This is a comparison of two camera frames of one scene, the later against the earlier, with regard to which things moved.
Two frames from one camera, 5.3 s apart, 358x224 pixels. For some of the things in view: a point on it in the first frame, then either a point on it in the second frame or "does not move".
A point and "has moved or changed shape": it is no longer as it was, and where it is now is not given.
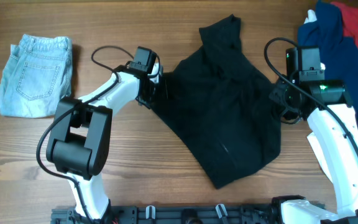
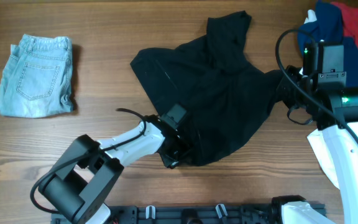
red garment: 355,23 does not move
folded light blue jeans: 37,73 does not move
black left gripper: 161,95 to 187,144
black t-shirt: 217,98 has moved or changed shape
